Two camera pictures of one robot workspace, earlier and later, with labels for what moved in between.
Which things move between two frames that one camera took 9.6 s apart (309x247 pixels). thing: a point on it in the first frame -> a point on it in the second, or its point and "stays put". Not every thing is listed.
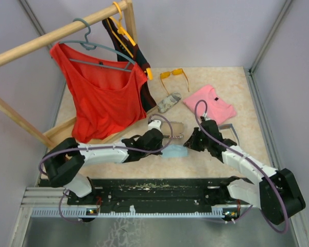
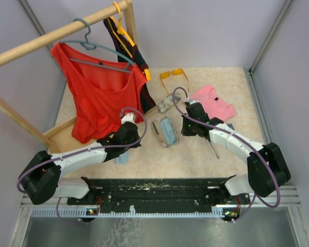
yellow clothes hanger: (121, 30) stays put
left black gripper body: (157, 147) -> (133, 145)
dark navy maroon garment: (126, 52) stays put
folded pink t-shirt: (218, 109) stays put
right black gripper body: (198, 142) -> (189, 126)
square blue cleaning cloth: (175, 150) -> (169, 133)
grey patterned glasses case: (170, 101) stays put
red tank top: (106, 96) stays put
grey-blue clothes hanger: (90, 46) stays put
